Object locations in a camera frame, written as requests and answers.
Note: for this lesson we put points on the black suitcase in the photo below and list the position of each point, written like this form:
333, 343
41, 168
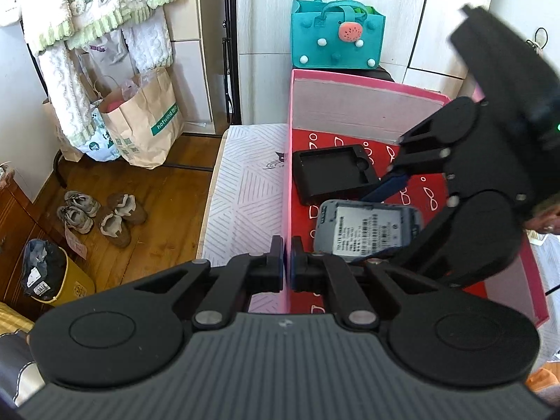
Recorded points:
383, 73

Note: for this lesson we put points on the white plastic bag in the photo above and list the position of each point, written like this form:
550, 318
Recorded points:
107, 61

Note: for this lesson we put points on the black vertical frame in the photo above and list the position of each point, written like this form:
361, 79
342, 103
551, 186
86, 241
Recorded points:
232, 52

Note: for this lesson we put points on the yellow quilted cushion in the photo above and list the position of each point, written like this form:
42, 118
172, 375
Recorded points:
13, 317

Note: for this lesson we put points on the grey sneaker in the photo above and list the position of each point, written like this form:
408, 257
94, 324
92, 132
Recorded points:
76, 221
83, 203

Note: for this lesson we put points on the brown paper bag green label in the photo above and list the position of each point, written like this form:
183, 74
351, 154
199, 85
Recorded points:
144, 127

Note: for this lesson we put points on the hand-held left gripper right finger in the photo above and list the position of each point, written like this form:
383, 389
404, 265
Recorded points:
296, 267

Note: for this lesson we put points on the black stitched cushion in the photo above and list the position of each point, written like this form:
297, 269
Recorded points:
19, 367

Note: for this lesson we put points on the person's right hand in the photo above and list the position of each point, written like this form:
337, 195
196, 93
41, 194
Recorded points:
547, 223

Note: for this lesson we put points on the pocket wifi router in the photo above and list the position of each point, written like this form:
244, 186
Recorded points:
363, 227

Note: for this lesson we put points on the green printed shopping bag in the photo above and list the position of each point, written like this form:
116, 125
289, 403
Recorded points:
101, 144

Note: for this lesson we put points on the teal felt handbag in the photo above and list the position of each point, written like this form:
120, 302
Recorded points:
323, 30

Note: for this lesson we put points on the red printed paper liner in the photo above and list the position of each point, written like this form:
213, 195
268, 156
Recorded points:
302, 227

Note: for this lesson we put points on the wooden cabinet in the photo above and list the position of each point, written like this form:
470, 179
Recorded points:
17, 227

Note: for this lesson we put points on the black clothes rack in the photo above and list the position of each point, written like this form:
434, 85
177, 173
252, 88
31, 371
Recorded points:
59, 170

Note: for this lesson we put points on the yellow trash bin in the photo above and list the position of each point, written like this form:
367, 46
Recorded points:
48, 271

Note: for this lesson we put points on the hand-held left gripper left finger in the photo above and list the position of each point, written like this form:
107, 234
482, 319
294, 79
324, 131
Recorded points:
276, 267

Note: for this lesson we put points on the pink cardboard box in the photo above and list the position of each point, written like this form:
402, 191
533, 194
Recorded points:
315, 96

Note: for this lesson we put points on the black rubber case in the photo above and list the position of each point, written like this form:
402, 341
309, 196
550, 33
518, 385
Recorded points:
328, 170

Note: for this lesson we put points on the pink paper slip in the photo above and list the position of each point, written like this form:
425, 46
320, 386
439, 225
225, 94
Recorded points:
78, 241

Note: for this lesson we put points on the plain brown paper bag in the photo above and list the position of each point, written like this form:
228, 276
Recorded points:
70, 153

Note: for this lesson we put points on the brown fleece-lined boot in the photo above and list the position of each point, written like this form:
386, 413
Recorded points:
116, 232
129, 208

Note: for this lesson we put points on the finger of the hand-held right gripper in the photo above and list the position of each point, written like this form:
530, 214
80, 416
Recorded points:
391, 186
431, 236

